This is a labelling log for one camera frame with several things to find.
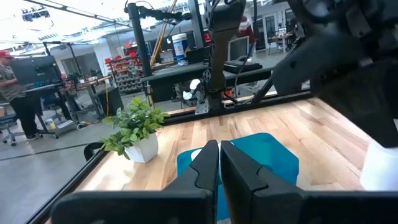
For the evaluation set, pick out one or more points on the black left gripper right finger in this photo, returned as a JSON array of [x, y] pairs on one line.
[[248, 199]]

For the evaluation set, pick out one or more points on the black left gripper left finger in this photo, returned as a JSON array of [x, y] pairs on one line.
[[192, 199]]

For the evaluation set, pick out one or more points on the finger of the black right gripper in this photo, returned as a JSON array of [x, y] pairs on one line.
[[363, 102], [311, 68]]

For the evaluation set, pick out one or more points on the white pill bottle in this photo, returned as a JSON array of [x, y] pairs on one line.
[[381, 168]]

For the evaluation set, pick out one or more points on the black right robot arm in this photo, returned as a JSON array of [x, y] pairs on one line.
[[224, 46]]

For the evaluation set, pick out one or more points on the blue plastic basket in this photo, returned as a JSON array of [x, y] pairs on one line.
[[267, 158]]

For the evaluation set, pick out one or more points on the black keyboard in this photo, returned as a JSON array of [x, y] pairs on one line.
[[242, 66]]

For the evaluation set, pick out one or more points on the white plant pot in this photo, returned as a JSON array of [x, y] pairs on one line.
[[143, 151]]

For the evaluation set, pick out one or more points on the person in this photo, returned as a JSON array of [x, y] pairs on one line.
[[12, 91], [64, 79], [247, 29]]

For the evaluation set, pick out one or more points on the grey computer monitor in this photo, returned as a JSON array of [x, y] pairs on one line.
[[237, 48]]

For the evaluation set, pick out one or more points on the green leafy plant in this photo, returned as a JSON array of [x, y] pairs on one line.
[[135, 124]]

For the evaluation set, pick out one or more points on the white plastic part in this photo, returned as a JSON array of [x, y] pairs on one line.
[[192, 88]]

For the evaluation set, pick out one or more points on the black curved chair part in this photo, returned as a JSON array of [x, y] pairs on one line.
[[88, 149]]

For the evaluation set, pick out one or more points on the black desk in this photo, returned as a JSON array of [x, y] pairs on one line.
[[174, 73]]

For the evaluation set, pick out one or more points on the black box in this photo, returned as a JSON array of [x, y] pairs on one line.
[[111, 101]]

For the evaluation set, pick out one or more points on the blue and white drum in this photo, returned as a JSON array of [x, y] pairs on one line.
[[180, 46]]

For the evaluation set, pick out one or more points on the shelf with red bins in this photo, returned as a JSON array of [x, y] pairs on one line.
[[126, 73]]

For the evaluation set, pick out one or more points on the yellow pole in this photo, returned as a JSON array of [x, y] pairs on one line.
[[161, 37]]

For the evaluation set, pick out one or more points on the wooden workbench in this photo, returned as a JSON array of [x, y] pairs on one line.
[[91, 82]]

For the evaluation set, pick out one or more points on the office chair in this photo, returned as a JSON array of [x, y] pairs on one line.
[[9, 127]]

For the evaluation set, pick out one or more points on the black computer monitor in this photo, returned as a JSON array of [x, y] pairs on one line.
[[35, 70]]

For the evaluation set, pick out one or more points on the black diagonal frame strut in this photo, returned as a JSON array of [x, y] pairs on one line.
[[267, 84]]

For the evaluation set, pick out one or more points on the black table edge rail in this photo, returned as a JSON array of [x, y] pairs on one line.
[[248, 104]]

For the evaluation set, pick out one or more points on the black frame post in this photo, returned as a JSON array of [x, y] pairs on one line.
[[140, 46]]

